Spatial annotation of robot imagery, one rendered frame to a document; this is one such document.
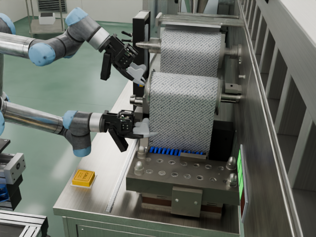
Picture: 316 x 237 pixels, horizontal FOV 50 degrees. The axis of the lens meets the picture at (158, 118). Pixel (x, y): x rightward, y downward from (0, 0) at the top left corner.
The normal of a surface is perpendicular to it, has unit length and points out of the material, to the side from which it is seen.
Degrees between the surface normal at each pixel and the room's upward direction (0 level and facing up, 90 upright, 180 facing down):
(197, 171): 0
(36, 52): 90
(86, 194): 0
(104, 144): 0
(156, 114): 90
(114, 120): 90
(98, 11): 90
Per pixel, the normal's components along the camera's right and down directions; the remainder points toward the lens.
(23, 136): 0.04, -0.87
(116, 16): -0.16, 0.49
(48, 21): 0.12, 0.50
